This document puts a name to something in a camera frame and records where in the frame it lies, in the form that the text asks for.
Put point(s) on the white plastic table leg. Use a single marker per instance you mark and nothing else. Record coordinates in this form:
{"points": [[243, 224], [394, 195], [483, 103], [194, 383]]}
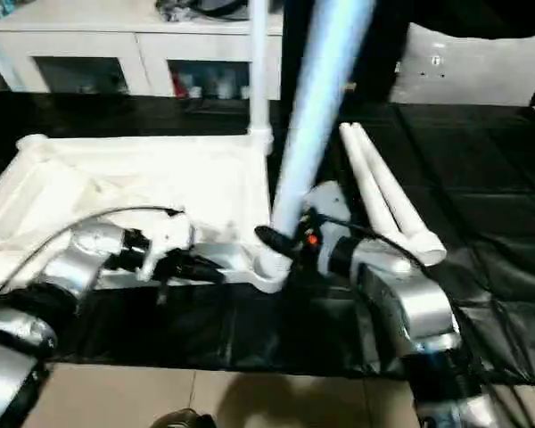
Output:
{"points": [[397, 191], [259, 67], [365, 178], [316, 111]]}

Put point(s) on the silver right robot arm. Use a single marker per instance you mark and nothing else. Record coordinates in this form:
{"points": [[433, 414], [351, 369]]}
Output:
{"points": [[419, 307]]}

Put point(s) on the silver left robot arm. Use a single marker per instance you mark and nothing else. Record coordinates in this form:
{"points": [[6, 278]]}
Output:
{"points": [[71, 263]]}

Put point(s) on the dark robot left foot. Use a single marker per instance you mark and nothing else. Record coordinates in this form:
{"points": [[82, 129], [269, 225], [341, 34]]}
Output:
{"points": [[183, 420]]}

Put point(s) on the small gold label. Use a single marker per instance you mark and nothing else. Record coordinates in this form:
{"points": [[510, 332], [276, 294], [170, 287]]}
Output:
{"points": [[348, 85]]}

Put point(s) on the black mat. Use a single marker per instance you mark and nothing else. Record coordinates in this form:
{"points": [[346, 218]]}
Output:
{"points": [[472, 156]]}

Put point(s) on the black cabinet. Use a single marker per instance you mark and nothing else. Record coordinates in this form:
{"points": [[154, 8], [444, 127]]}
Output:
{"points": [[383, 44]]}

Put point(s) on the grey cushion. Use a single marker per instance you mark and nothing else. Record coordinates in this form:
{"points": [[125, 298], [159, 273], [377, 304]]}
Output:
{"points": [[468, 67]]}

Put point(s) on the white cabinet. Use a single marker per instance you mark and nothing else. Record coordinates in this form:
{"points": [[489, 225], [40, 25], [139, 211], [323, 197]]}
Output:
{"points": [[93, 44]]}

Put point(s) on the dark bag on cabinet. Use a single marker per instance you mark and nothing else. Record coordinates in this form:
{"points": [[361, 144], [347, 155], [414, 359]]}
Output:
{"points": [[223, 5]]}

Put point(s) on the dark clutter pile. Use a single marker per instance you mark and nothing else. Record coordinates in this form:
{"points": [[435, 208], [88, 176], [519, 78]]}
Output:
{"points": [[174, 10]]}

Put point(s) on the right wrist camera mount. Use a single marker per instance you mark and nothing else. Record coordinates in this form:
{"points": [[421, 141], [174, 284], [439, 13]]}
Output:
{"points": [[332, 200]]}

